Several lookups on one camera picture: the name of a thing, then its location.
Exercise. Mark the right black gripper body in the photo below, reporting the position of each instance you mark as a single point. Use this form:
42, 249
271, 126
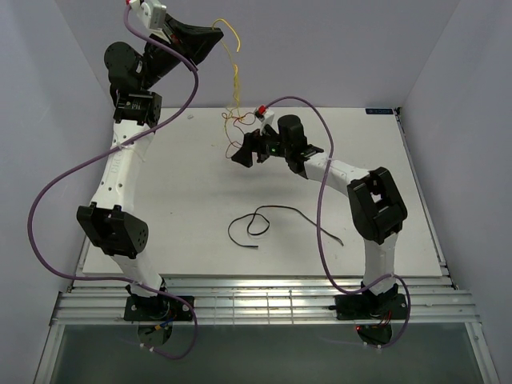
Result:
259, 145

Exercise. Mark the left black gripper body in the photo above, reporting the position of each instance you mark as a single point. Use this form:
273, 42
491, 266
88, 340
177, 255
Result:
176, 37

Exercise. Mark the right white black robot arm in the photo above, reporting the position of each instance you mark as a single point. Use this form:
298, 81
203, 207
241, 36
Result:
377, 208

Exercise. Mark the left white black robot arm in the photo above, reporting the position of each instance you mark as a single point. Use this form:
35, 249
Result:
109, 220

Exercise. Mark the right blue corner label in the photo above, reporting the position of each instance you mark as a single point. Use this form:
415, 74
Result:
379, 111

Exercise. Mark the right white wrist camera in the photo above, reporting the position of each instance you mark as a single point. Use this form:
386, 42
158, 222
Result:
265, 116

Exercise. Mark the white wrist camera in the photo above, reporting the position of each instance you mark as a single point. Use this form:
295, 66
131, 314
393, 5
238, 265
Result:
152, 13
265, 116

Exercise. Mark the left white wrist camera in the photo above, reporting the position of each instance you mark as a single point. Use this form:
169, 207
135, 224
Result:
152, 13

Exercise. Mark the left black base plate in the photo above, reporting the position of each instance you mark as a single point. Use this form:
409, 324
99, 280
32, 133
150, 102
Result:
158, 309

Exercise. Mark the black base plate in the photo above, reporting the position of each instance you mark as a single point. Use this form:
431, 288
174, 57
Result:
356, 307
158, 309

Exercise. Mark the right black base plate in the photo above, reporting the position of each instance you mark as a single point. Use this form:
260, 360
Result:
356, 307

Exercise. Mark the aluminium rail frame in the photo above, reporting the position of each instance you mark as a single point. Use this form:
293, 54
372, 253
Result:
241, 241

